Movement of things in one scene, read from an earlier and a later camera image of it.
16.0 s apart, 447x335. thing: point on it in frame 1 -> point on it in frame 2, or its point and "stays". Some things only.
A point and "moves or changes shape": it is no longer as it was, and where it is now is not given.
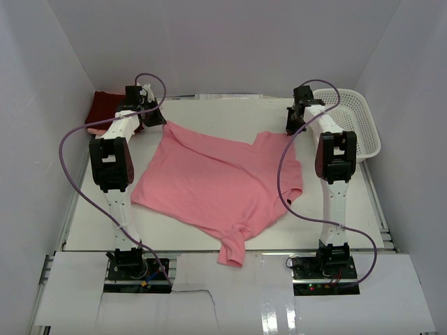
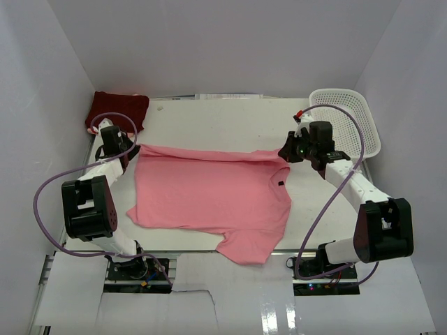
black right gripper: x=293 y=122 -> x=290 y=150
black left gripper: x=154 y=116 -> x=126 y=152
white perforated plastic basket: x=354 y=112 stays
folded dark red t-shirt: x=103 y=106 stays
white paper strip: x=229 y=96 stays
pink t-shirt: x=225 y=190 moves or changes shape
